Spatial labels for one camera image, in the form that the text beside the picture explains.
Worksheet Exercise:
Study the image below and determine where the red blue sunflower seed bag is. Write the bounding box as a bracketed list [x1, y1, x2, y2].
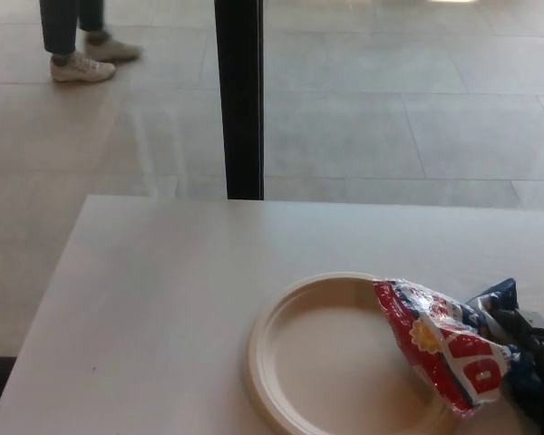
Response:
[372, 276, 537, 419]

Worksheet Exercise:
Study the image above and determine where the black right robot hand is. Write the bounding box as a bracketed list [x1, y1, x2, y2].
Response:
[483, 306, 544, 435]

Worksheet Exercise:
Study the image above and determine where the black window frame post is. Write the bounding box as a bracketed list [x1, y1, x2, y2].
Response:
[213, 0, 267, 201]

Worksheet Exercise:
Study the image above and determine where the beige round paper plate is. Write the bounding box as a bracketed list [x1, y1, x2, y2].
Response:
[243, 271, 464, 435]

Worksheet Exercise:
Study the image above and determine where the white sneaker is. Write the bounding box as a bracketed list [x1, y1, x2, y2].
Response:
[50, 50, 117, 84]
[83, 34, 144, 63]

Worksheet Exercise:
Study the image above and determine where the dark trouser leg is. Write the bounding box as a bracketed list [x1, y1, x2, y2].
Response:
[77, 0, 107, 34]
[38, 0, 82, 57]

